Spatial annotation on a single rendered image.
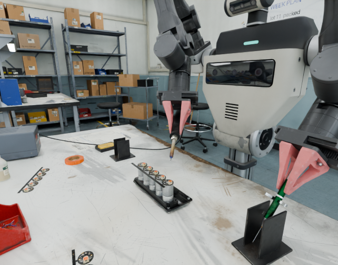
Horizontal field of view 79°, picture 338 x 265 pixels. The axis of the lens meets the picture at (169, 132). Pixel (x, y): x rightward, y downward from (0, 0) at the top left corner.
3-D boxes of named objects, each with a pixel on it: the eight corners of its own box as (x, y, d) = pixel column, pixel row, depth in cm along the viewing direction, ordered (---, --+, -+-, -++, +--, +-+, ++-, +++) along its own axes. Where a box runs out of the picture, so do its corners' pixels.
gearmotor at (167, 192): (169, 197, 47) (169, 177, 46) (175, 202, 45) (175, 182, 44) (160, 201, 46) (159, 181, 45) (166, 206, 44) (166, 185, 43)
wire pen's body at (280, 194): (273, 222, 33) (307, 165, 34) (268, 220, 33) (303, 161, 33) (265, 216, 35) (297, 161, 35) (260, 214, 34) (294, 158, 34)
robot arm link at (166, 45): (192, 38, 57) (165, 50, 60) (177, 5, 47) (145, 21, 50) (200, 74, 53) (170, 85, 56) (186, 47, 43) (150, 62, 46)
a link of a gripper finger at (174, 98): (188, 131, 46) (190, 92, 48) (157, 130, 47) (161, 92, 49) (189, 137, 53) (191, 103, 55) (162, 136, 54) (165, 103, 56)
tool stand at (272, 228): (278, 275, 34) (311, 218, 35) (247, 269, 29) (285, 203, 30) (251, 250, 39) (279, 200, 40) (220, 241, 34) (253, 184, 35)
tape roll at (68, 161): (84, 163, 68) (83, 160, 68) (64, 166, 66) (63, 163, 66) (83, 156, 73) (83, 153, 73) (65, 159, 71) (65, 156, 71)
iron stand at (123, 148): (129, 167, 73) (142, 143, 74) (109, 159, 68) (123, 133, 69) (122, 162, 78) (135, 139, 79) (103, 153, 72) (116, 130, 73)
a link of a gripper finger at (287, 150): (299, 199, 28) (334, 141, 29) (257, 176, 34) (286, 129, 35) (317, 212, 32) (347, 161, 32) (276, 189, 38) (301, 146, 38)
